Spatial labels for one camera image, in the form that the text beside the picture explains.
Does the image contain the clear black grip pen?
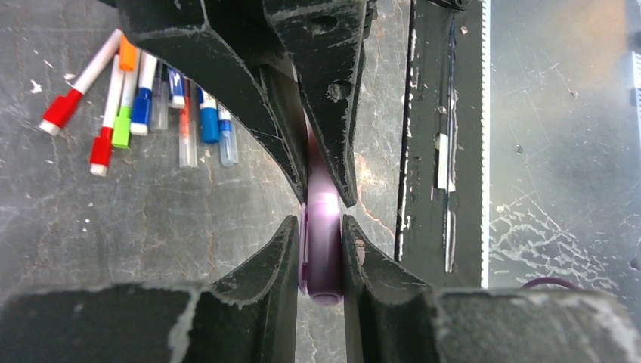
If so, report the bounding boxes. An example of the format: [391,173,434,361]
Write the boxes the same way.
[150,62,169,132]

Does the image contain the green capped white marker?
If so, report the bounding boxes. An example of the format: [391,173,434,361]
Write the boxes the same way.
[111,70,140,150]

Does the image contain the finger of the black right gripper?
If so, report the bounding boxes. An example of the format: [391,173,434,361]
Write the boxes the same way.
[263,1,377,207]
[116,1,308,202]

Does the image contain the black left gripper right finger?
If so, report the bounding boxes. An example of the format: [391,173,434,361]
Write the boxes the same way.
[342,216,640,362]

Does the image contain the white slotted cable duct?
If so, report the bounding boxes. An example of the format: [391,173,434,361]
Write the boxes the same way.
[481,0,491,289]

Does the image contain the red capped white marker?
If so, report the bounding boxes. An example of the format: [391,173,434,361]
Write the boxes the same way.
[39,29,122,135]

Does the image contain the purple highlighter cap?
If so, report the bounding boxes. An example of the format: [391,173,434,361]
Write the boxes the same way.
[298,177,343,306]

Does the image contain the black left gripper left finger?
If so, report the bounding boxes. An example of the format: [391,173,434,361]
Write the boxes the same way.
[1,216,299,362]

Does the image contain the blue capped white marker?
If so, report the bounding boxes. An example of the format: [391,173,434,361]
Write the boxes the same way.
[130,51,158,135]

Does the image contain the clear blue ballpoint pen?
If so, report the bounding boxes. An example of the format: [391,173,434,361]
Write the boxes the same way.
[218,104,238,167]

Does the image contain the blue capped thick marker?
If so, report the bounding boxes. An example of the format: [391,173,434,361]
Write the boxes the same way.
[197,87,219,144]

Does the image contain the orange capped white marker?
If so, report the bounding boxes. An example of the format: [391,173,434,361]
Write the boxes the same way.
[119,35,139,72]

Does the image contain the clear red ballpoint pen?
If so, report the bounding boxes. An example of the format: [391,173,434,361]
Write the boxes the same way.
[178,79,197,168]

